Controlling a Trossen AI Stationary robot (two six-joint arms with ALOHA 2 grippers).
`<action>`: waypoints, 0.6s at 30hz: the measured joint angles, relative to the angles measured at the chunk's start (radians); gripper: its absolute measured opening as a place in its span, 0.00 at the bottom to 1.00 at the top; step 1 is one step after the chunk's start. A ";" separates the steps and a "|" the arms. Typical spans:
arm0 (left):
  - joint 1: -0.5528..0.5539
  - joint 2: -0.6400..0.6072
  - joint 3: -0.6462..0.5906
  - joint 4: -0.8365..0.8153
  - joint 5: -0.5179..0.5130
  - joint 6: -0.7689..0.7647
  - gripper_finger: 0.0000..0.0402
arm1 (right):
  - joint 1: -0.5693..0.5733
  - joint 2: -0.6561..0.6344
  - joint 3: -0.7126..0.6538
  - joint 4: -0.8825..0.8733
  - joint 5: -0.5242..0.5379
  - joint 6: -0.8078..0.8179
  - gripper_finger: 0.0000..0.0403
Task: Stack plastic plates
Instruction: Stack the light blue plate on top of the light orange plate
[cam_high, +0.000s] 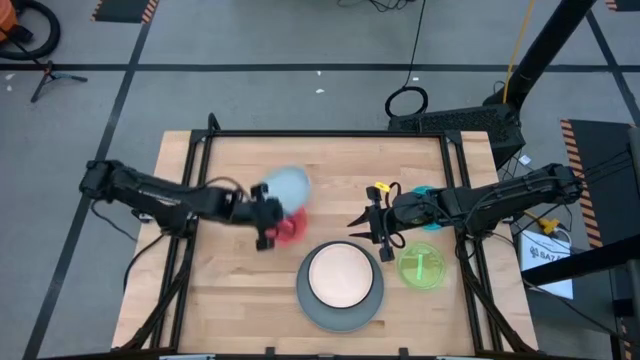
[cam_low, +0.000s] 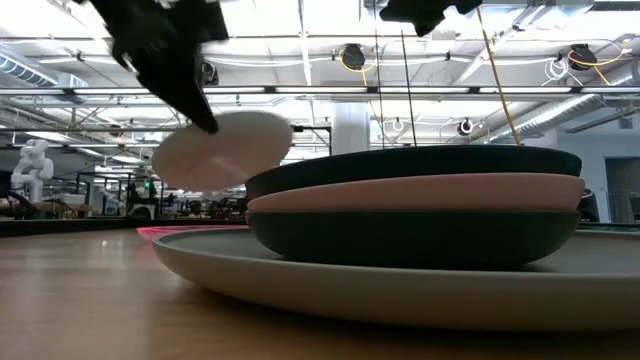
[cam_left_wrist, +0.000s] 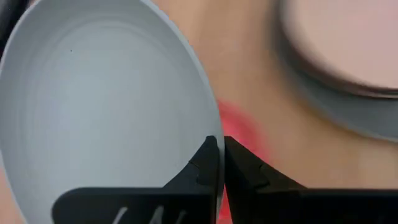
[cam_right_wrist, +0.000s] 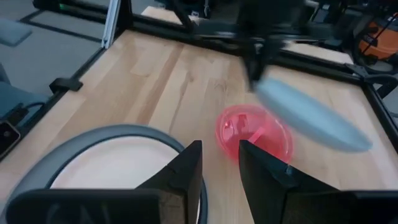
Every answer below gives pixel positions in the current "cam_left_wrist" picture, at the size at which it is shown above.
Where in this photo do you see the large grey plate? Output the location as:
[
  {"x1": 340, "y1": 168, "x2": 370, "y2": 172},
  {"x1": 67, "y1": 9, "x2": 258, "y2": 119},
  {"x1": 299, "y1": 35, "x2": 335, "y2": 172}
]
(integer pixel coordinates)
[{"x1": 273, "y1": 0, "x2": 398, "y2": 142}]

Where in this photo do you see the light grey plate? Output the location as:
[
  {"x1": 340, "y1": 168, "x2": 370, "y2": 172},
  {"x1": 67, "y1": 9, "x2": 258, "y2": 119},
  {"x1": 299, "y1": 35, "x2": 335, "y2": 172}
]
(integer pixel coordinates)
[{"x1": 0, "y1": 0, "x2": 225, "y2": 224}]

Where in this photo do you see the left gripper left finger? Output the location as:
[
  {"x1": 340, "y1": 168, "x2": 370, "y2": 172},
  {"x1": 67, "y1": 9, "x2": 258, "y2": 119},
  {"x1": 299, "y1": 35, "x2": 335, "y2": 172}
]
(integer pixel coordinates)
[{"x1": 51, "y1": 135, "x2": 218, "y2": 224}]

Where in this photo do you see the pink plastic plate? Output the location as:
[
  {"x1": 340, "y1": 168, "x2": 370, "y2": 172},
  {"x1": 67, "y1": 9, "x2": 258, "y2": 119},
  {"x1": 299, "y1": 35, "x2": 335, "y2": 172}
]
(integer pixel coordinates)
[{"x1": 216, "y1": 99, "x2": 273, "y2": 224}]

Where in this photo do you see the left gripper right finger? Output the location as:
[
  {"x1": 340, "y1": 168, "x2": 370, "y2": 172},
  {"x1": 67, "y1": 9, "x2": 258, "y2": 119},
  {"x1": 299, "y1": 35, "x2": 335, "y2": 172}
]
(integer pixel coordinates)
[{"x1": 224, "y1": 136, "x2": 398, "y2": 224}]

